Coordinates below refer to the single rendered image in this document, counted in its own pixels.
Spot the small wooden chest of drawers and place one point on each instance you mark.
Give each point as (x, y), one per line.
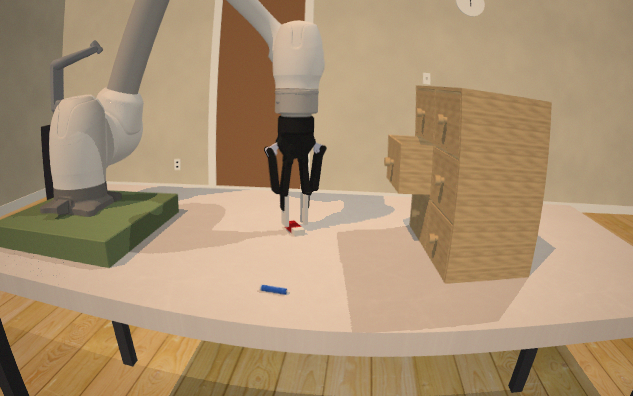
(503, 158)

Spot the blue cylinder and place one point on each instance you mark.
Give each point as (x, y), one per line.
(273, 289)

